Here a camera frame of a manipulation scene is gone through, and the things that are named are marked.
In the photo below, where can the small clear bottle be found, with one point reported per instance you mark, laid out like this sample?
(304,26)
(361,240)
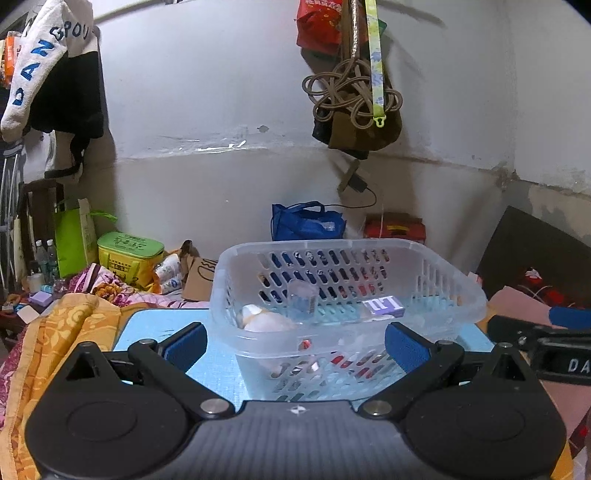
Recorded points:
(302,300)

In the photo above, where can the black and red patterned cloth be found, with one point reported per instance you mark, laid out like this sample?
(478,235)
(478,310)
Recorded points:
(535,281)

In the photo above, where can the clear water bottle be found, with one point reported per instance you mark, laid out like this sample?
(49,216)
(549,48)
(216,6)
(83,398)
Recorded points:
(52,259)
(40,261)

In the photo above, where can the metal crutch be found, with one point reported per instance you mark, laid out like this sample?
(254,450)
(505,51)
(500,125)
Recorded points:
(7,184)

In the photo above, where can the yellow-green storage box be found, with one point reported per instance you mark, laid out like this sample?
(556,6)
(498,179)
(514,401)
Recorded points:
(129,263)

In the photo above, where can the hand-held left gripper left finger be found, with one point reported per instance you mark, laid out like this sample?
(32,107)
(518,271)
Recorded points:
(187,344)

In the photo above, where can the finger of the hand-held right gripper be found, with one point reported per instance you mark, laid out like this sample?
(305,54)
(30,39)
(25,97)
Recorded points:
(512,330)
(572,317)

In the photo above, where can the orange and white packets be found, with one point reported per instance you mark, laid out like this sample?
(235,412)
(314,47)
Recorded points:
(9,55)

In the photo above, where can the small purple box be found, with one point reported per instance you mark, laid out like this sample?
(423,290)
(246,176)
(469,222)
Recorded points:
(40,298)

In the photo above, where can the clear plastic basket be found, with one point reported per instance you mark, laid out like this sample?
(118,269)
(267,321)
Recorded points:
(332,334)

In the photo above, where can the dark board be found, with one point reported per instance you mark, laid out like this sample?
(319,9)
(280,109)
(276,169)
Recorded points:
(531,240)

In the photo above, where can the dark wooden chair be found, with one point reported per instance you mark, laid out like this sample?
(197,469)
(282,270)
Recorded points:
(41,207)

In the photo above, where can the blue bag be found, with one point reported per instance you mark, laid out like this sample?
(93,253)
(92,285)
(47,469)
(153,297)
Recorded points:
(295,226)

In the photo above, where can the white round object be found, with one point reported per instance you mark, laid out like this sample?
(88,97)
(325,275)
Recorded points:
(265,323)

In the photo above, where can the brown hanging bag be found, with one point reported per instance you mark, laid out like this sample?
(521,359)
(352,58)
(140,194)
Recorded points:
(369,138)

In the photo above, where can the pink cloth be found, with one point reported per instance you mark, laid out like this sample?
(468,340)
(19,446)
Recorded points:
(563,401)

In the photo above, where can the brown cardboard piece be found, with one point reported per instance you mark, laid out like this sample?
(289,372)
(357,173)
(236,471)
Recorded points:
(196,281)

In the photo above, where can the red plastic bag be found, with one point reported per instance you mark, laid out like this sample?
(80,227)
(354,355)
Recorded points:
(318,27)

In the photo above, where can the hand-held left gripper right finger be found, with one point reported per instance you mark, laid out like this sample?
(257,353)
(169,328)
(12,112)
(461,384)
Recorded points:
(406,344)

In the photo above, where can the red gift box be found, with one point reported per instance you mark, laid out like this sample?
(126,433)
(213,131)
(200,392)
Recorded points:
(392,228)

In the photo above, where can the green shopping bag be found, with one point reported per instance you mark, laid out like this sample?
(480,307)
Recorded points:
(69,240)

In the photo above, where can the white and black sweatshirt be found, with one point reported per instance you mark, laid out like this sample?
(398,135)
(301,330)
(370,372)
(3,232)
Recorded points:
(27,69)

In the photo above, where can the white lotion bottle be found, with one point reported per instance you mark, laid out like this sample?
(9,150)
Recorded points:
(171,284)
(167,267)

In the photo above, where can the orange patterned blanket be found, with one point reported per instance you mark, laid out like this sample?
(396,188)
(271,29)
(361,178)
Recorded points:
(60,318)

